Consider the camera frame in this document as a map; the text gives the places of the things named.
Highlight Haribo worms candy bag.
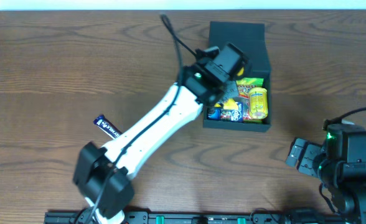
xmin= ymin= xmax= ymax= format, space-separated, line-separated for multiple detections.
xmin=220 ymin=78 xmax=263 ymax=123

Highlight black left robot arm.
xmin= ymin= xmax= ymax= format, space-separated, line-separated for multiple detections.
xmin=73 ymin=42 xmax=249 ymax=223

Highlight yellow snack bag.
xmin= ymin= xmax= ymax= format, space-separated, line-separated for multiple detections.
xmin=214 ymin=79 xmax=248 ymax=110

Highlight blue Oreo cookie pack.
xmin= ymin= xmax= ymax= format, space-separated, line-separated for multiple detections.
xmin=207 ymin=107 xmax=222 ymax=121

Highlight yellow Mentos bottle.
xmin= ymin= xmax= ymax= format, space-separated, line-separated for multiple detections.
xmin=248 ymin=87 xmax=268 ymax=119

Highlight dark green box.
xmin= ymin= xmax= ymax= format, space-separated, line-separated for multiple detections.
xmin=203 ymin=21 xmax=272 ymax=133

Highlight blue Dairy Milk chocolate bar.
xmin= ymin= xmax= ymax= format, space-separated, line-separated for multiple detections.
xmin=93 ymin=114 xmax=122 ymax=139

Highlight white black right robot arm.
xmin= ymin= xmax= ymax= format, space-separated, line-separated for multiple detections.
xmin=286 ymin=124 xmax=366 ymax=223

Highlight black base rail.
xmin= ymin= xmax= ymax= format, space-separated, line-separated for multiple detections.
xmin=44 ymin=208 xmax=345 ymax=224

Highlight small blue candy box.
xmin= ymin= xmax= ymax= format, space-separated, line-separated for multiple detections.
xmin=230 ymin=102 xmax=243 ymax=123

